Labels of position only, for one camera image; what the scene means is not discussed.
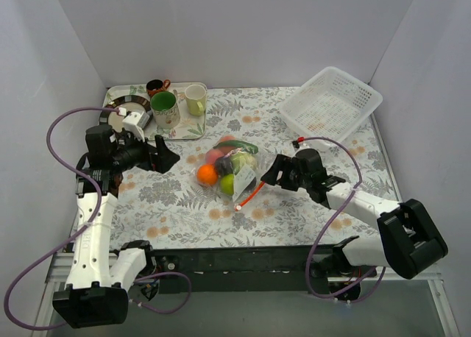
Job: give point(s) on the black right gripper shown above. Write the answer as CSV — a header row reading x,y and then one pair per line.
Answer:
x,y
285,172

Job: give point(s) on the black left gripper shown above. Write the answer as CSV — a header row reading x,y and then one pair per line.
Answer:
x,y
153,157

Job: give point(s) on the clear zip top bag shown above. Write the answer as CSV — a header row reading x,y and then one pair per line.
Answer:
x,y
247,181

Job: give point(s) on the fake dark purple plum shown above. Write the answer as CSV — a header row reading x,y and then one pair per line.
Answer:
x,y
223,166

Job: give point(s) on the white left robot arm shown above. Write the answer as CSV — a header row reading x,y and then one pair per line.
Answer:
x,y
96,291

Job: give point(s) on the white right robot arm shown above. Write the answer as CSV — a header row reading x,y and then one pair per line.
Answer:
x,y
408,242

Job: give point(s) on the fake green cucumber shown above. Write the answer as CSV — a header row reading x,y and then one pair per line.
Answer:
x,y
230,145

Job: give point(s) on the fake green cabbage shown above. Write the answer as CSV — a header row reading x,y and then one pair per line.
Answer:
x,y
240,159

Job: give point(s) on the fake orange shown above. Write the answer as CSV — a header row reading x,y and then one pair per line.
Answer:
x,y
207,174

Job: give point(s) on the fake green lime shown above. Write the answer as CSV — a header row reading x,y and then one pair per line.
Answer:
x,y
227,184

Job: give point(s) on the fake red apple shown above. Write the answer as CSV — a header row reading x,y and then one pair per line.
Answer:
x,y
213,155

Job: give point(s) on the fake red peach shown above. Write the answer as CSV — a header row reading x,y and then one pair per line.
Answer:
x,y
227,139

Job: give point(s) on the floral serving tray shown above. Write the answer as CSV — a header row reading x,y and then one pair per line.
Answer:
x,y
190,127

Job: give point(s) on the green floral mug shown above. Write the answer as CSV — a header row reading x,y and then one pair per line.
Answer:
x,y
165,109

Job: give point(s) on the pale yellow mug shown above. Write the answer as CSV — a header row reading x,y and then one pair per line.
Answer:
x,y
196,97

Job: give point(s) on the small brown orange cup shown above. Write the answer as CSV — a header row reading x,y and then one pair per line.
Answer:
x,y
156,86

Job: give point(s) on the white plastic basket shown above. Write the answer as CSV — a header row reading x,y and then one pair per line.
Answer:
x,y
332,104

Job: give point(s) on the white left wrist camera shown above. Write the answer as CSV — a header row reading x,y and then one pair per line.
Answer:
x,y
134,122

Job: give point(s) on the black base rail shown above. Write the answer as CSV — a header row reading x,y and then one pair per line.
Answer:
x,y
239,269

